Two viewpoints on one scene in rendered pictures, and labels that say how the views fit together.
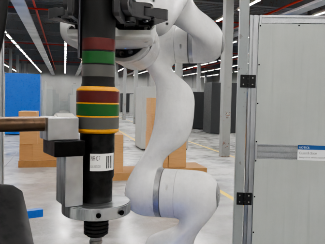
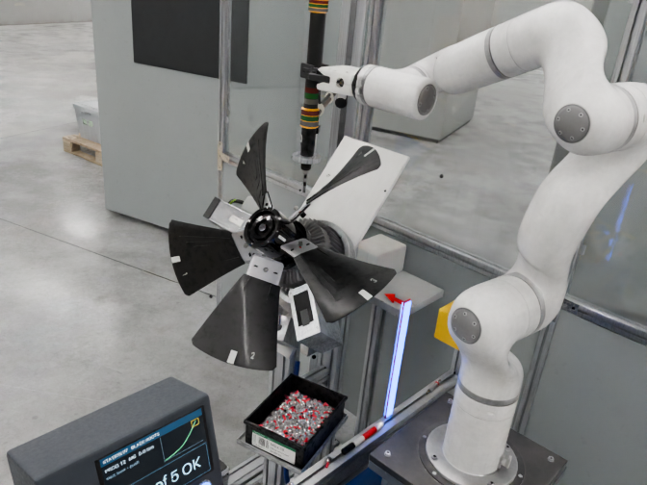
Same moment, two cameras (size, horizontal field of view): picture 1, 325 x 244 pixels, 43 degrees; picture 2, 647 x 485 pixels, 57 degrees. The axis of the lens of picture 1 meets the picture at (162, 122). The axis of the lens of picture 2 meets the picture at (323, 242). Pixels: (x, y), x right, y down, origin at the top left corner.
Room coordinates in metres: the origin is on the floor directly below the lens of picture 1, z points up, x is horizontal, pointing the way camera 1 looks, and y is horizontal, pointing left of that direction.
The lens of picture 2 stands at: (1.34, -1.00, 1.86)
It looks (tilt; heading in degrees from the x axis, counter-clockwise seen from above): 25 degrees down; 128
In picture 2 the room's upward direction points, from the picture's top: 5 degrees clockwise
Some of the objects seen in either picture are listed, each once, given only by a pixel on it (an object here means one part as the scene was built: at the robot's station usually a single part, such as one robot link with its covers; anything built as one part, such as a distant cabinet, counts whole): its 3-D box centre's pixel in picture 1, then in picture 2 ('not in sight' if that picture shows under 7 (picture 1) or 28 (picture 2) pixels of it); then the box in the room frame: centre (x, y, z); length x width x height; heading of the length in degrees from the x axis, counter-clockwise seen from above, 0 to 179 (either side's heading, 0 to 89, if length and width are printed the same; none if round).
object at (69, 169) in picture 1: (87, 164); (308, 139); (0.41, 0.07, 1.47); 0.09 x 0.07 x 0.10; 121
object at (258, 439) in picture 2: not in sight; (297, 419); (0.61, -0.11, 0.85); 0.22 x 0.17 x 0.07; 102
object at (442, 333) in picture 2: not in sight; (468, 322); (0.80, 0.34, 1.02); 0.16 x 0.10 x 0.11; 86
